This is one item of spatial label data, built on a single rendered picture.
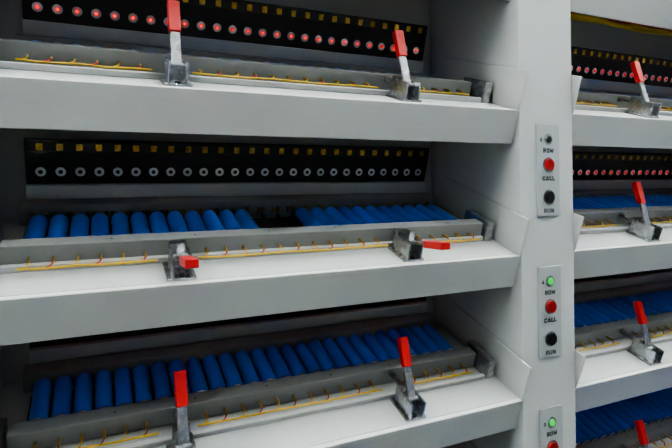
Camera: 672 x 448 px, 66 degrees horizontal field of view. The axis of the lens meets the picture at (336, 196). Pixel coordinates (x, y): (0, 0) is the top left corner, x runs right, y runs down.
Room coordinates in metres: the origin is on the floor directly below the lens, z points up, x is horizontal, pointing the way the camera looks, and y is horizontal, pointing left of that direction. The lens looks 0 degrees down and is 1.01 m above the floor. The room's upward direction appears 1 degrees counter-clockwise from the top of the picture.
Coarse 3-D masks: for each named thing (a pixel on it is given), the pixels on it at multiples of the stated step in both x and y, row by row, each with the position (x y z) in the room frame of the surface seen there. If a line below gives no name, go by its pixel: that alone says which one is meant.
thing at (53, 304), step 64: (64, 192) 0.61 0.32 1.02; (128, 192) 0.64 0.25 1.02; (192, 192) 0.67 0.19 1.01; (256, 192) 0.71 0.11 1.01; (320, 192) 0.75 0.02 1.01; (384, 192) 0.79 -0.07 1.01; (448, 192) 0.81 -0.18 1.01; (256, 256) 0.58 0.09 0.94; (320, 256) 0.60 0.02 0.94; (384, 256) 0.62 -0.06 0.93; (448, 256) 0.64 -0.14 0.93; (512, 256) 0.67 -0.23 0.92; (0, 320) 0.44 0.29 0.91; (64, 320) 0.46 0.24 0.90; (128, 320) 0.49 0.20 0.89; (192, 320) 0.52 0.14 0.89
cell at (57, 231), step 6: (54, 216) 0.57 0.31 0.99; (60, 216) 0.57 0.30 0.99; (54, 222) 0.55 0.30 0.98; (60, 222) 0.55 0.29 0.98; (66, 222) 0.57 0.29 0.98; (54, 228) 0.54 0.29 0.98; (60, 228) 0.54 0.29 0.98; (66, 228) 0.55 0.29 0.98; (48, 234) 0.53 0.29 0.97; (54, 234) 0.52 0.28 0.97; (60, 234) 0.53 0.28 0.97; (66, 234) 0.54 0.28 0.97
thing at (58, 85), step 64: (64, 0) 0.61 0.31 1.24; (128, 0) 0.63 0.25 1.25; (192, 0) 0.66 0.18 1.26; (0, 64) 0.48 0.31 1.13; (64, 64) 0.52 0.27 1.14; (128, 64) 0.54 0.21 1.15; (192, 64) 0.57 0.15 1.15; (256, 64) 0.60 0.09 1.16; (320, 64) 0.73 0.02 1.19; (384, 64) 0.79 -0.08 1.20; (448, 64) 0.81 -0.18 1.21; (64, 128) 0.47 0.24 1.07; (128, 128) 0.49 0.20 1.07; (192, 128) 0.52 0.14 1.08; (256, 128) 0.54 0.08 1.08; (320, 128) 0.57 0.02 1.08; (384, 128) 0.60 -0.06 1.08; (448, 128) 0.64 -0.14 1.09; (512, 128) 0.68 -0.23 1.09
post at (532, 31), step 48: (432, 0) 0.85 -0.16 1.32; (480, 0) 0.74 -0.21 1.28; (528, 0) 0.68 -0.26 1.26; (432, 48) 0.85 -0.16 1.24; (480, 48) 0.74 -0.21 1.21; (528, 48) 0.68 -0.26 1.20; (528, 96) 0.68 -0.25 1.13; (432, 144) 0.85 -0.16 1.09; (480, 144) 0.75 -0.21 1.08; (528, 144) 0.68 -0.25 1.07; (432, 192) 0.85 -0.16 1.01; (480, 192) 0.75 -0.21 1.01; (528, 192) 0.68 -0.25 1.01; (528, 240) 0.68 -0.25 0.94; (528, 288) 0.68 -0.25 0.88; (528, 336) 0.68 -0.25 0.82; (528, 384) 0.68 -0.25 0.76; (528, 432) 0.68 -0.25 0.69
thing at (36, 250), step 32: (352, 224) 0.64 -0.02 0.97; (384, 224) 0.66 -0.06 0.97; (416, 224) 0.67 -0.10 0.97; (448, 224) 0.68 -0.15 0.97; (480, 224) 0.70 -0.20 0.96; (0, 256) 0.48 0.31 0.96; (32, 256) 0.49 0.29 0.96; (64, 256) 0.50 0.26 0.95; (96, 256) 0.51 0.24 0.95; (128, 256) 0.53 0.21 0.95; (224, 256) 0.55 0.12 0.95
